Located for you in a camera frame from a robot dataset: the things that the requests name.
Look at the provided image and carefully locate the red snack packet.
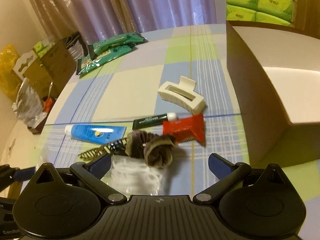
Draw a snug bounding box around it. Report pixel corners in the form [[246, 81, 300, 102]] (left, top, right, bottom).
[[163, 113, 206, 145]]

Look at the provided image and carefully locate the dark green ointment tube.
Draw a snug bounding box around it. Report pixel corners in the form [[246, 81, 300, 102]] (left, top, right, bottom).
[[132, 113, 177, 130]]

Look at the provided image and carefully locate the cream hair claw clip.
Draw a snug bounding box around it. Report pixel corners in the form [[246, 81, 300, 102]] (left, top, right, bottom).
[[158, 76, 206, 115]]

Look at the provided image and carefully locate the upper green wipes pack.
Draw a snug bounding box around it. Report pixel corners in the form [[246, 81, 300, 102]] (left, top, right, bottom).
[[87, 32, 147, 60]]

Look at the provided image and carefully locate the green tissue pack stack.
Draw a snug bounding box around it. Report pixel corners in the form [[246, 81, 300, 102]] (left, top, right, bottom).
[[226, 0, 297, 27]]

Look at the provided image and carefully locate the brown cardboard storage box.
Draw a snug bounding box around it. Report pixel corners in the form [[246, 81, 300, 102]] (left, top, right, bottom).
[[226, 21, 319, 168]]

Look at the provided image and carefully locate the blue hand cream tube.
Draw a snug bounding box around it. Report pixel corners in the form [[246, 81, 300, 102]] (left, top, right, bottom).
[[65, 124, 126, 145]]

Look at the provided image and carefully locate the crumpled silver plastic bag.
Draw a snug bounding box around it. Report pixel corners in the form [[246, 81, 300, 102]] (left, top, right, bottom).
[[12, 77, 47, 128]]

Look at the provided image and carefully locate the purple curtain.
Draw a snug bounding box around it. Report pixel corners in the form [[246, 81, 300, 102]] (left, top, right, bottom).
[[29, 0, 217, 44]]

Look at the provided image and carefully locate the clear floss pick box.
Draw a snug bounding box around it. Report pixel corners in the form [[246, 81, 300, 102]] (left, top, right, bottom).
[[102, 155, 165, 196]]

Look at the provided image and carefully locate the tortoiseshell hair claw clip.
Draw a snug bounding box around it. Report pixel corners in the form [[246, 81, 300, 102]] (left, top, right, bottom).
[[78, 138, 127, 161]]

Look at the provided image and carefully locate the checkered tablecloth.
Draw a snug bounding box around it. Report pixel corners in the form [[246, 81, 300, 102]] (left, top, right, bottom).
[[21, 23, 320, 240]]

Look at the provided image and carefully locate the yellow plastic bag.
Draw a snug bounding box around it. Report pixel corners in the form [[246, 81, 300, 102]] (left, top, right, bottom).
[[0, 44, 22, 102]]

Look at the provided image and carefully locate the brown fabric scrunchie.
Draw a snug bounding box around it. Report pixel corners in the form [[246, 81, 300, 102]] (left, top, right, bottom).
[[125, 130, 177, 168]]

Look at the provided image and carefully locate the brown cardboard boxes pile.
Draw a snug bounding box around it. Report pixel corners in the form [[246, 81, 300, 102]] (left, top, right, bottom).
[[13, 32, 83, 98]]

